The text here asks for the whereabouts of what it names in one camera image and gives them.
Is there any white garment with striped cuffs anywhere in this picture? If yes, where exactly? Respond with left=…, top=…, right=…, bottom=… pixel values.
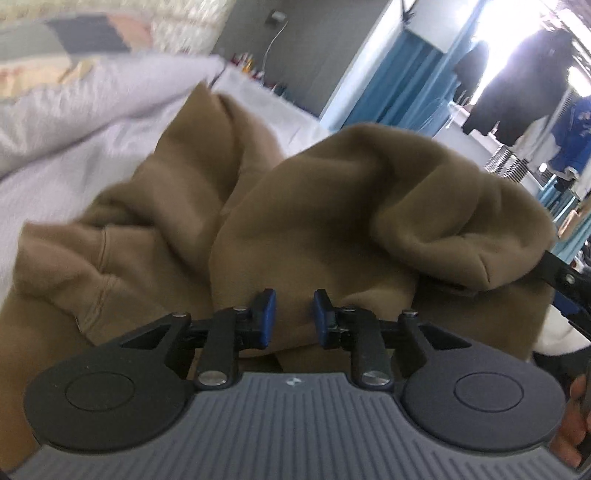
left=485, top=115, right=561, bottom=181

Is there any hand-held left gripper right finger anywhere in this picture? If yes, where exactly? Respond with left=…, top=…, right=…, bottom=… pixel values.
left=313, top=288, right=474, bottom=391

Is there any row of cosmetic bottles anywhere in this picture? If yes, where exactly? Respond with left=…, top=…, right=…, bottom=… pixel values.
left=231, top=52, right=266, bottom=79

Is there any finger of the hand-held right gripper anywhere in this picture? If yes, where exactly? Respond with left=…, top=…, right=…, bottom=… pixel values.
left=531, top=249, right=591, bottom=342

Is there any blue and white jacket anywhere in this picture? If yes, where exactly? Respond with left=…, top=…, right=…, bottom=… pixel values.
left=547, top=95, right=591, bottom=178

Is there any blue curtain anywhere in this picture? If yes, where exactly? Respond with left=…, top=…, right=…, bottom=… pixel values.
left=330, top=34, right=462, bottom=139

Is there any light grey duvet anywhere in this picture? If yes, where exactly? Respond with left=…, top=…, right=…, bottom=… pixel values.
left=0, top=51, right=227, bottom=181

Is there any white charger cable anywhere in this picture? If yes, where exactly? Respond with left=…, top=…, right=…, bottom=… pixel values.
left=263, top=21, right=283, bottom=70

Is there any light blue hanging cloth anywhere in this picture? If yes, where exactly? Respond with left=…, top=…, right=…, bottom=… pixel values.
left=539, top=178, right=578, bottom=259

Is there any person's right hand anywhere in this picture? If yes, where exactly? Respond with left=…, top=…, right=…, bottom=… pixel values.
left=549, top=374, right=591, bottom=469

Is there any black hanging jacket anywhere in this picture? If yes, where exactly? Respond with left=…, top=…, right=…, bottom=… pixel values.
left=455, top=25, right=573, bottom=146

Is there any brown hoodie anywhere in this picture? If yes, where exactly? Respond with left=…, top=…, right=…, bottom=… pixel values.
left=0, top=83, right=559, bottom=469

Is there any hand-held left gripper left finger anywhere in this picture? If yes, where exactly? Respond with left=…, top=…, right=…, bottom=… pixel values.
left=117, top=288, right=277, bottom=391

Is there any cream quilted headboard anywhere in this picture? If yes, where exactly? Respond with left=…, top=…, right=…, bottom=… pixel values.
left=148, top=0, right=232, bottom=58

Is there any patchwork pillow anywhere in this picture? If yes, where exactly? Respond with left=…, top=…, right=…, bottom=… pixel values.
left=0, top=11, right=155, bottom=100

